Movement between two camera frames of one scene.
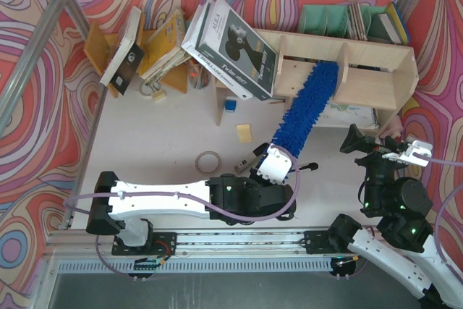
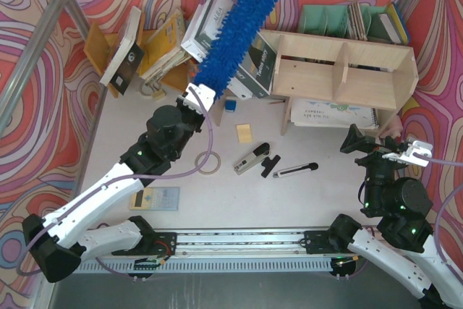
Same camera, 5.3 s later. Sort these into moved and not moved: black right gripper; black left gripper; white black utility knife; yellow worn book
Moved: black left gripper
Not moved: white black utility knife; yellow worn book; black right gripper
